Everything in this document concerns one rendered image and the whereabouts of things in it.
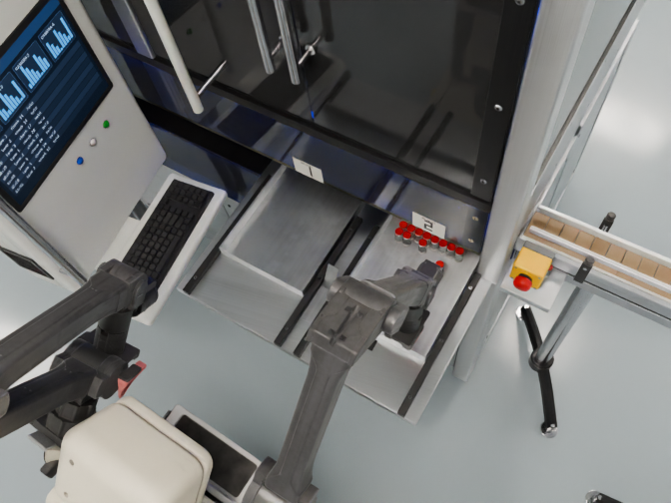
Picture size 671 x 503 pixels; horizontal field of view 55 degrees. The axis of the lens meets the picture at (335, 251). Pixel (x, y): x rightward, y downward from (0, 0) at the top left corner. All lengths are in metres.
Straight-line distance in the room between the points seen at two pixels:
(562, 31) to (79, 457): 0.93
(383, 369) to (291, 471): 0.56
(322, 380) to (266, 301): 0.75
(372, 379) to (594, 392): 1.18
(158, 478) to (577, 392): 1.77
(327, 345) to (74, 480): 0.48
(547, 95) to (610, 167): 1.95
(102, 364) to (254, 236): 0.63
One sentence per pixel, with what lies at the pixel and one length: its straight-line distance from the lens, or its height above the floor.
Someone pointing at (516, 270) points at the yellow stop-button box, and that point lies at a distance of 1.51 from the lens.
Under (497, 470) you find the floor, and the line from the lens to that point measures 2.40.
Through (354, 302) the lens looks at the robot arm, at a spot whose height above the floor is 1.53.
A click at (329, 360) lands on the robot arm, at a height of 1.52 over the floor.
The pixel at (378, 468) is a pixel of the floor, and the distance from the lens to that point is 2.38.
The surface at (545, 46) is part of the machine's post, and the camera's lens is 0.98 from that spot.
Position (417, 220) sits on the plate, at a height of 1.02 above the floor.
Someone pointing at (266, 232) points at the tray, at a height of 0.88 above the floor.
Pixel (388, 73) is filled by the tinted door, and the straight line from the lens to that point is 1.19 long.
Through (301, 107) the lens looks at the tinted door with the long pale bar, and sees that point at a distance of 1.44.
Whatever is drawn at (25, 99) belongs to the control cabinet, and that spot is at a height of 1.36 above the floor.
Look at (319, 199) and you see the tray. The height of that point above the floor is 0.88.
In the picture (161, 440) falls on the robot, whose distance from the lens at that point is 1.10.
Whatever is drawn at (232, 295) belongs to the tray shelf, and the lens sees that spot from 1.66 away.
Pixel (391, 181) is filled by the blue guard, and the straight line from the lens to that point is 1.45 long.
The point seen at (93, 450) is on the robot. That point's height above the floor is 1.39.
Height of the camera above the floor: 2.35
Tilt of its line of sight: 62 degrees down
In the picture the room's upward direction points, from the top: 12 degrees counter-clockwise
